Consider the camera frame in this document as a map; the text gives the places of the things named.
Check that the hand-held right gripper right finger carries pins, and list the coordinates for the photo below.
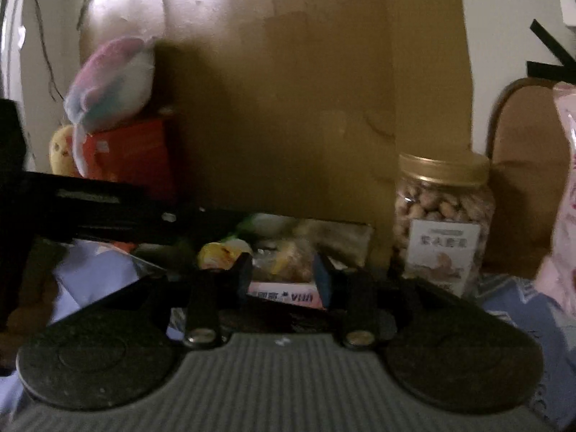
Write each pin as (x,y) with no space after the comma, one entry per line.
(321,281)

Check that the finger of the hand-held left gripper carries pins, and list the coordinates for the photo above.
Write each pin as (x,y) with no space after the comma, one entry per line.
(90,211)

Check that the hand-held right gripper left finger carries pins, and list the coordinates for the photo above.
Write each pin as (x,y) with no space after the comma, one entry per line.
(245,275)

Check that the yellow lid jelly cup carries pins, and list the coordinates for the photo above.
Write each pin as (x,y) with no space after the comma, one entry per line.
(216,254)

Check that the clear broad bean bag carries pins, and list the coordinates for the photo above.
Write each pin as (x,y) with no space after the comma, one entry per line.
(292,256)

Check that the pink white box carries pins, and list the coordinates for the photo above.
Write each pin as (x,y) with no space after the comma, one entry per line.
(279,295)

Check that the black tin box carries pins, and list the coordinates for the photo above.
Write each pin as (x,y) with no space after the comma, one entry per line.
(344,243)

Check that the white scalloped jelly cup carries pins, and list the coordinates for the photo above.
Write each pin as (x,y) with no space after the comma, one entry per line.
(267,225)

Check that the yellow duck plush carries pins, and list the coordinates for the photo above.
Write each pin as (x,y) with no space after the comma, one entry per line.
(60,148)

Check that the red gift box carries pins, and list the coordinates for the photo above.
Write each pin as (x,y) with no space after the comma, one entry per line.
(135,148)

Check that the pastel plush toy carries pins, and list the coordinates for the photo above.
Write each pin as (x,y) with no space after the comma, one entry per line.
(112,85)

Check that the nut jar with gold lid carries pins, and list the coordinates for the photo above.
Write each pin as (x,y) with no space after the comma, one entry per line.
(441,207)

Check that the large brown cardboard box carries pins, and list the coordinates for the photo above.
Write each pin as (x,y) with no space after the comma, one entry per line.
(292,99)

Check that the brown curved chair back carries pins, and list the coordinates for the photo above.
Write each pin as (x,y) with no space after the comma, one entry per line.
(522,144)

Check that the pink snack bag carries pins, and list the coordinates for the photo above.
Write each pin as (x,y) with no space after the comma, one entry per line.
(567,189)

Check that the black tape strips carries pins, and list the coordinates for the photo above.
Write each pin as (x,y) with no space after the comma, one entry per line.
(551,69)

